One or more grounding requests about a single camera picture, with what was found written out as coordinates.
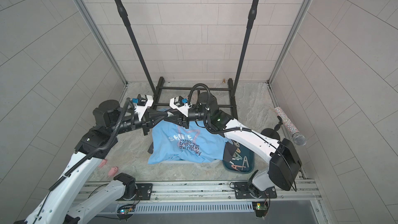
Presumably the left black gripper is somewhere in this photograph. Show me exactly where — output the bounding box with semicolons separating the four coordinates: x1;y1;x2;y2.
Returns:
110;109;168;137

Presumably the light blue printed t-shirt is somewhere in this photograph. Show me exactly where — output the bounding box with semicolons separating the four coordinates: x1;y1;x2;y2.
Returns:
148;120;231;164

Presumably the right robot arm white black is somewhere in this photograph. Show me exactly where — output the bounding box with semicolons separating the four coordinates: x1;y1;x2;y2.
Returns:
166;83;302;198

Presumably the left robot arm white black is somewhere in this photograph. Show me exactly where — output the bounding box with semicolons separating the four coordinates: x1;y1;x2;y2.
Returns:
17;95;170;224

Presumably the dark folded garment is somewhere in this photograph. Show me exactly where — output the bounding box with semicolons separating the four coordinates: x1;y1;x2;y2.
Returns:
222;142;238;164

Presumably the pink clothespin on floor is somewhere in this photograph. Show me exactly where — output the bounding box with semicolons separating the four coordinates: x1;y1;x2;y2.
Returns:
108;167;119;177

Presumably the teal plastic tray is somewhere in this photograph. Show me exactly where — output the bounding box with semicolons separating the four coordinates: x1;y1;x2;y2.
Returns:
222;140;255;174

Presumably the left circuit board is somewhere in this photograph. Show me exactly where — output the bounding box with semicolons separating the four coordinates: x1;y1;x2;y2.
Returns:
117;204;136;222

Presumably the circuit board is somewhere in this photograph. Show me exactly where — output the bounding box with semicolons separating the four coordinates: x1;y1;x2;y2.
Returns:
252;201;269;218
117;204;136;222

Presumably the glitter microphone on stand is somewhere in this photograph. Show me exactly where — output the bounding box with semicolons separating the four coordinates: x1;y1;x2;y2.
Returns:
261;107;307;146

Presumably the right circuit board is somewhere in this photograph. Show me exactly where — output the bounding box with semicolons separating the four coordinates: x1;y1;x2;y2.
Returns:
252;201;269;218

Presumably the black clothes rack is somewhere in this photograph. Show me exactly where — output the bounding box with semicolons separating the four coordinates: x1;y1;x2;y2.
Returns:
114;0;260;118

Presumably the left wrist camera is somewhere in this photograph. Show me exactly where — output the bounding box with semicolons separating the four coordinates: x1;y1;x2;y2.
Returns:
131;94;153;121

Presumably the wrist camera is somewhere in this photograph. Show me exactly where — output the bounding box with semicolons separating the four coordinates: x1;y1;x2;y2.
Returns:
169;96;191;117
131;94;153;121

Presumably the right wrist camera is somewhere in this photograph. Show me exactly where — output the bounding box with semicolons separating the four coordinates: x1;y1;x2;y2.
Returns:
169;96;191;117

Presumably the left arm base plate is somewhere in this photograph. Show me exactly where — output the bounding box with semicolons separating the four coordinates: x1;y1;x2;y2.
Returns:
121;183;153;201

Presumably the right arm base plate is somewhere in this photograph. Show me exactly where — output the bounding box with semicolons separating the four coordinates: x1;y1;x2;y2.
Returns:
229;182;277;199

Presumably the aluminium mounting rail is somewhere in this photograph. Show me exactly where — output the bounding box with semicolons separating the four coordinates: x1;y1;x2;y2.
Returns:
58;178;322;204

